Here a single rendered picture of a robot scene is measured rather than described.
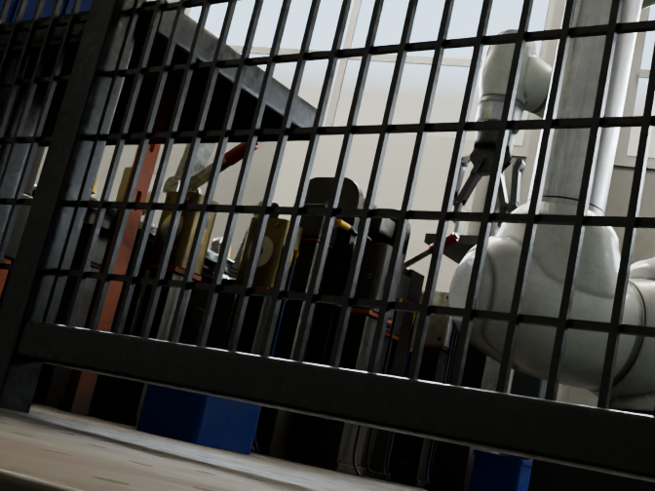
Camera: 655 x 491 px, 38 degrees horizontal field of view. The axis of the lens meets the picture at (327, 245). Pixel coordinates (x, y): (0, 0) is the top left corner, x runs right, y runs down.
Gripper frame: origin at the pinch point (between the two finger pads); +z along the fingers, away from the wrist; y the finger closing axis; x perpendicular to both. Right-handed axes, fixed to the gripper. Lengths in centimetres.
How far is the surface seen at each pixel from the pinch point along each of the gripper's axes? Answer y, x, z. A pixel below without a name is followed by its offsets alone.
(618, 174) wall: 24, -230, -95
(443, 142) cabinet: 90, -189, -90
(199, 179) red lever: 25, 56, 12
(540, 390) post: -8.9, -33.0, 25.0
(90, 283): 41, 55, 30
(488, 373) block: -5.0, -7.9, 26.4
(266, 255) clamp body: 19.4, 41.2, 19.6
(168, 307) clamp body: 24, 57, 33
